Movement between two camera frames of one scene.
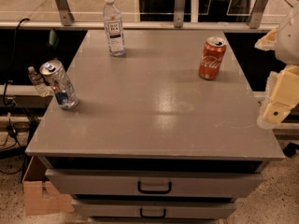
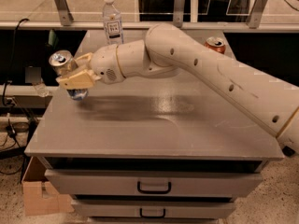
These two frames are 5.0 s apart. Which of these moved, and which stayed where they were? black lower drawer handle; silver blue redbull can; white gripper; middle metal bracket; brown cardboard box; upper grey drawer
Moved: white gripper; silver blue redbull can
Stayed: middle metal bracket; brown cardboard box; upper grey drawer; black lower drawer handle
